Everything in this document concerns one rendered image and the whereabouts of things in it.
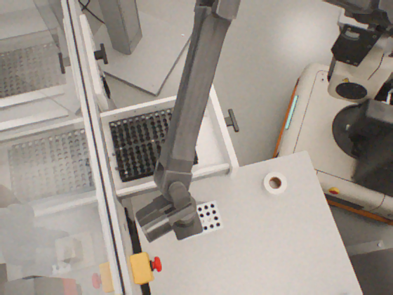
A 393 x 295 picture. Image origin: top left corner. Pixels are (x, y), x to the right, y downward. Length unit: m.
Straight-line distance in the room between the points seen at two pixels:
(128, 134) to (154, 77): 1.08
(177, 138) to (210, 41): 0.19
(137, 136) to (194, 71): 0.43
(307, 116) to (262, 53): 0.62
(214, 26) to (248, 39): 1.67
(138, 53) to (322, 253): 1.53
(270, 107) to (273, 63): 0.28
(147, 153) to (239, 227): 0.35
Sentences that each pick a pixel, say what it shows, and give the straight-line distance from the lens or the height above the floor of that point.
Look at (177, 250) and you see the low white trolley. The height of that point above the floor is 0.76.
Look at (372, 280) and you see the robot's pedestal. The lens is 1.75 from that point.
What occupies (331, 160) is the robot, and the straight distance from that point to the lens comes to 1.85.
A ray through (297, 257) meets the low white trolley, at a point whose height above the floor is 0.76.
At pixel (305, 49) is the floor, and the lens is 2.43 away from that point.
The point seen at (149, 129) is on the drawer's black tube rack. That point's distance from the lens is 1.12.
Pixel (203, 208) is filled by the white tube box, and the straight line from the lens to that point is 1.15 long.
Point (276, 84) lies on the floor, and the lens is 2.26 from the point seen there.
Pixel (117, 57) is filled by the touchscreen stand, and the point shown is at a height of 0.04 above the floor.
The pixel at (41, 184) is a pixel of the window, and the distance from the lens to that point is 0.51.
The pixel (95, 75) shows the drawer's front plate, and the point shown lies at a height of 0.93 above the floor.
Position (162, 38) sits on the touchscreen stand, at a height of 0.04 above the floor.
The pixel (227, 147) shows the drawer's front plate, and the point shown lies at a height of 0.93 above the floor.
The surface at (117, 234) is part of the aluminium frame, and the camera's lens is 0.96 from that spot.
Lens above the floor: 1.92
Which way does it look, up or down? 70 degrees down
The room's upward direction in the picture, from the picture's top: straight up
